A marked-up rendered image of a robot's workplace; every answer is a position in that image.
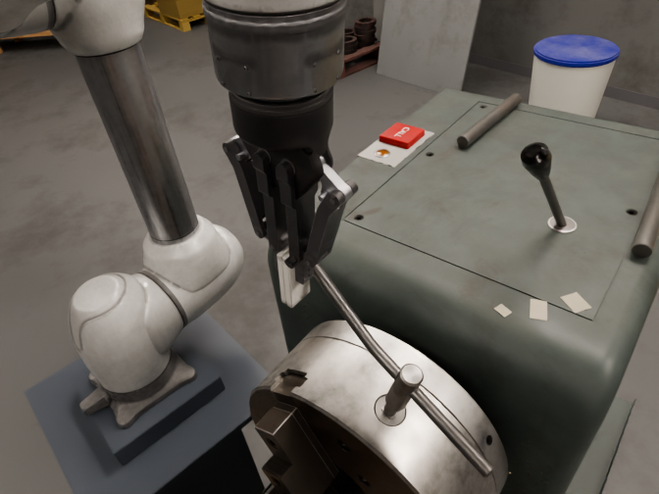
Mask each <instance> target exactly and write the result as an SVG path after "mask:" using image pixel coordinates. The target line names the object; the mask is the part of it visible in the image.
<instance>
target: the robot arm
mask: <svg viewBox="0 0 659 494"><path fill-rule="evenodd" d="M346 6H347V0H203V1H202V8H203V13H204V17H205V18H206V22H207V28H208V33H209V39H210V45H211V51H212V57H213V63H214V69H215V75H216V77H217V79H218V81H219V83H220V84H221V86H223V87H224V88H226V89H227V90H228V96H229V102H230V108H231V115H232V122H233V127H234V130H235V132H236V134H237V135H236V136H235V137H233V138H231V139H229V140H228V141H226V142H224V143H223V149H224V151H225V153H226V155H227V157H228V159H229V161H230V163H231V165H232V166H233V169H234V172H235V175H236V178H237V181H238V184H239V187H240V190H241V193H242V196H243V199H244V202H245V205H246V208H247V211H248V214H249V217H250V220H251V222H252V226H253V229H254V232H255V234H256V235H257V236H258V237H259V238H264V237H266V238H267V239H268V240H269V245H270V247H271V249H272V250H274V259H275V266H276V268H277V270H278V271H279V285H280V295H281V301H282V302H283V303H284V304H287V306H288V307H290V308H293V307H294V306H295V305H296V304H297V303H298V302H300V301H301V300H302V299H303V298H304V297H305V296H306V295H307V294H308V293H309V292H310V278H311V277H312V276H313V275H314V267H315V266H316V265H317V264H318V263H319V262H320V261H321V260H322V259H323V258H325V257H326V256H327V255H328V254H329V253H330V252H331V249H332V246H333V243H334V240H335V238H336V234H337V231H338V228H339V225H340V222H341V219H342V216H343V213H344V209H345V206H346V203H347V201H348V200H349V199H350V198H351V197H352V196H353V195H354V194H355V193H356V192H357V191H358V184H357V183H356V181H354V180H353V179H347V180H346V181H345V182H344V181H343V180H342V179H341V178H340V176H339V175H338V174H337V173H336V172H335V171H334V170H333V168H332V165H333V158H332V155H331V152H330V149H329V137H330V131H331V128H332V124H333V85H334V84H336V83H337V82H338V81H339V79H340V78H341V75H342V72H343V67H344V26H345V12H346ZM144 9H145V0H0V38H8V37H16V36H23V35H29V34H34V33H39V32H42V31H46V30H50V31H51V33H52V34H53V35H54V36H55V37H56V38H57V40H58V41H59V43H60V44H61V45H62V46H63V47H64V48H65V49H66V50H68V51H69V52H70V53H71V54H73V55H75V57H76V61H77V63H78V66H79V68H80V71H81V73H82V75H83V78H84V80H85V82H86V85H87V87H88V90H89V92H90V94H91V97H92V99H93V101H94V104H95V106H96V108H97V111H98V113H99V116H100V118H101V120H102V123H103V125H104V126H105V129H106V131H107V134H108V136H109V138H110V141H111V143H112V145H113V148H114V150H115V153H116V155H117V157H118V160H119V162H120V164H121V167H122V169H123V172H124V174H125V176H126V179H127V182H128V185H129V187H130V190H131V192H132V194H133V197H134V199H135V201H136V204H137V206H138V209H139V211H140V213H141V215H142V217H143V219H144V222H145V224H146V227H147V229H148V232H147V234H146V236H145V238H144V241H143V246H142V247H143V265H144V268H143V269H142V270H141V271H139V272H138V273H136V274H132V275H130V274H127V273H120V272H110V273H105V274H101V275H98V276H96V277H93V278H91V279H90V280H88V281H87V282H85V283H84V284H83V285H82V286H81V287H80V288H79V289H78V290H77V291H76V293H75V294H74V295H73V297H72V299H71V301H70V303H69V308H68V322H69V330H70V334H71V338H72V340H73V343H74V345H75V347H76V350H77V352H78V354H79V355H80V357H81V359H82V361H83V362H84V364H85V365H86V367H87V368H88V369H89V371H90V374H89V377H88V378H89V380H90V381H91V383H92V384H94V385H96V386H97V387H98V388H97V389H96V390H94V391H93V392H92V393H91V394H90V395H89V396H88V397H87V398H85V399H84V400H83V401H82V402H81V403H80V407H81V408H82V409H84V413H85V414H86V415H90V414H92V413H94V412H96V411H99V410H101V409H103V408H105V407H107V406H109V405H110V406H111V408H112V409H113V411H114V413H115V416H116V422H117V424H118V426H119V427H120V428H128V427H130V426H131V425H132V424H133V423H134V422H135V421H136V420H137V419H138V418H139V417H140V416H141V415H143V414H144V413H145V412H147V411H148V410H150V409H151V408H152V407H154V406H155V405H157V404H158V403H159V402H161V401H162V400H164V399H165V398H167V397H168V396H169V395H171V394H172V393H174V392H175V391H176V390H178V389H179V388H181V387H182V386H184V385H185V384H188V383H190V382H192V381H194V380H195V379H196V377H197V373H196V370H195V369H194V368H193V367H191V366H189V365H187V364H186V363H185V362H184V361H183V360H182V358H181V357H180V356H179V355H178V354H177V352H176V351H175V350H174V349H173V348H172V347H171V346H172V345H173V343H174V342H175V340H176V339H177V337H178V335H179V334H180V332H181V331H182V329H183V328H184V327H186V326H187V325H188V324H189V323H191V322H192V321H194V320H196V319H197V318H198V317H200V316H201V315H202V314H204V313H205V312H206V311H207V310H208V309H210V308H211V307H212V306H213V305H214V304H215V303H216V302H218V301H219V300H220V299H221V298H222V297H223V296H224V295H225V294H226V293H227V292H228V291H229V290H230V289H231V287H232V286H233V285H234V283H235V282H236V280H237V278H238V277H239V275H240V272H241V270H242V267H243V264H244V257H243V250H242V247H241V245H240V243H239V241H238V240H237V238H236V237H235V236H234V235H233V234H232V233H231V232H230V231H228V230H227V229H226V228H224V227H222V226H219V225H216V224H212V223H211V222H210V221H208V220H207V219H205V218H203V217H201V216H198V215H196V213H195V210H194V207H193V204H192V201H191V198H190V195H189V192H188V189H187V186H186V183H185V180H184V177H183V174H182V171H181V167H180V164H179V161H178V158H177V153H176V150H175V147H174V144H173V141H172V139H171V136H170V133H169V130H168V127H167V123H166V120H165V117H164V114H163V111H162V108H161V105H160V102H159V99H158V96H157V93H156V90H155V87H154V84H153V81H152V78H151V74H150V72H149V69H148V66H147V63H146V60H145V57H144V54H143V51H142V48H141V45H140V43H139V41H140V40H141V39H142V36H143V31H144ZM319 181H320V182H321V184H322V189H321V194H320V195H319V196H318V198H319V200H320V201H321V203H320V205H319V207H318V208H317V211H316V215H315V194H316V193H317V191H318V187H319ZM263 218H266V220H265V221H264V222H263Z"/></svg>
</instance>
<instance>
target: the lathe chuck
mask: <svg viewBox="0 0 659 494"><path fill-rule="evenodd" d="M289 374H294V375H298V376H302V377H305V379H306V381H305V382H304V383H303V384H302V385H301V386H300V387H298V386H295V387H294V388H293V389H292V390H291V392H290V397H291V398H292V400H293V401H294V403H295V405H296V406H297V408H298V409H299V411H300V412H301V414H302V415H303V417H304V418H305V420H306V421H307V422H308V423H309V425H310V426H311V428H312V430H313V431H314V433H315V434H316V436H317V437H318V439H319V440H320V442H321V443H322V445H323V446H324V448H325V449H326V451H327V453H328V454H329V456H330V458H331V459H332V461H333V462H334V464H335V465H336V466H338V467H339V468H340V469H342V470H343V471H344V472H346V473H347V474H348V475H349V476H350V477H351V478H352V479H353V480H354V481H353V482H354V483H355V484H356V486H355V488H354V489H353V490H352V492H351V493H349V492H347V491H346V492H345V493H344V494H496V490H495V484H494V480H493V477H492V474H490V475H489V476H488V477H483V476H482V475H481V474H480V473H479V472H478V471H477V470H476V469H475V468H474V466H473V465H472V464H471V463H470V462H469V461H468V460H467V459H466V458H465V457H464V456H463V454H462V453H461V452H460V451H459V450H458V449H457V448H456V447H455V446H454V445H453V444H452V442H451V441H450V440H449V439H448V438H447V437H446V436H445V435H444V434H443V433H442V432H441V430H440V429H439V428H438V427H437V426H436V425H435V424H434V423H433V422H432V421H431V419H430V418H429V417H428V416H427V415H426V414H425V413H424V412H423V411H422V410H421V409H420V407H419V406H418V405H417V404H416V403H415V402H414V401H413V400H412V399H411V400H410V402H409V403H408V405H407V406H406V408H405V411H406V416H405V419H404V421H403V422H402V423H401V424H400V425H397V426H388V425H385V424H383V423H382V422H380V421H379V420H378V418H377V416H376V414H375V410H374V405H375V403H376V401H377V399H378V398H379V397H381V396H384V395H386V394H387V392H388V390H389V388H390V386H391V385H392V383H393V381H394V379H393V378H392V377H391V376H390V375H389V374H388V373H387V372H386V370H385V369H384V368H383V367H382V366H381V365H380V364H379V363H378V362H377V361H376V359H375V358H374V357H373V356H372V355H371V354H370V353H369V352H368V351H366V350H364V349H362V348H360V347H357V346H355V345H352V344H350V343H347V342H343V341H340V340H336V339H331V338H324V337H314V338H309V339H305V340H303V341H301V342H300V343H299V344H298V345H297V346H296V347H295V348H294V349H293V350H292V351H291V352H290V353H289V354H288V355H287V356H286V357H285V358H284V359H283V360H282V361H281V362H280V363H279V364H278V365H277V366H276V367H275V368H274V369H273V370H272V371H271V372H270V373H269V374H268V375H267V376H266V377H265V378H264V379H263V380H262V381H261V382H260V383H259V384H258V385H257V386H256V387H255V388H254V389H253V390H252V392H251V394H250V397H249V407H250V413H251V416H252V419H253V421H254V423H255V425H256V424H257V423H258V422H259V421H260V420H261V419H262V418H263V416H264V415H265V414H266V413H267V412H268V411H269V410H270V409H271V408H272V407H273V406H274V405H275V403H276V402H279V399H278V397H276V395H275V393H274V392H273V391H274V390H275V389H276V387H277V386H278V385H279V384H278V382H279V381H280V380H281V378H282V377H283V376H288V375H289ZM419 388H420V389H421V390H422V391H423V392H424V393H425V394H426V395H427V396H428V397H429V398H430V400H431V401H432V402H433V403H434V404H435V405H436V406H437V407H438V408H439V409H440V410H441V411H442V412H443V413H444V415H445V416H446V417H447V418H448V419H449V420H450V421H451V422H452V423H453V424H454V425H455V426H456V427H457V428H458V429H459V431H460V432H461V433H462V434H463V435H464V436H465V437H466V438H467V439H468V440H469V441H470V442H471V443H472V444H473V445H474V447H475V448H476V449H477V450H478V451H479V452H480V453H481V454H482V452H481V451H480V449H479V448H478V446H477V445H476V443H475V442H474V440H473V439H472V437H471V436H470V435H469V433H468V432H467V431H466V430H465V428H464V427H463V426H462V425H461V424H460V422H459V421H457V420H456V419H455V418H454V417H453V416H452V415H451V414H450V412H449V411H448V410H447V409H446V408H445V407H444V406H443V405H442V404H441V403H440V402H438V401H437V400H436V399H435V398H434V397H433V396H432V395H431V394H430V393H429V392H428V391H427V390H426V389H425V388H424V387H422V386H421V385H420V387H419Z"/></svg>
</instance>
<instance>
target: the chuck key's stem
mask: <svg viewBox="0 0 659 494"><path fill-rule="evenodd" d="M423 380H424V374H423V372H422V370H421V369H420V368H419V367H418V366H416V365H414V364H406V365H404V366H403V367H402V368H401V369H400V371H399V373H398V375H397V376H396V378H395V380H394V381H393V383H392V385H391V386H390V388H389V390H388V392H387V394H386V396H385V403H386V404H385V405H384V407H382V408H381V410H382V411H383V412H384V413H385V414H386V416H387V417H388V418H389V419H390V420H391V419H392V418H393V417H394V416H396V415H397V414H398V413H399V411H402V410H404V409H405V408H406V406H407V405H408V403H409V402H410V400H411V398H410V397H409V394H411V393H413V392H415V391H416V390H417V389H418V388H419V387H420V385H421V383H422V382H423Z"/></svg>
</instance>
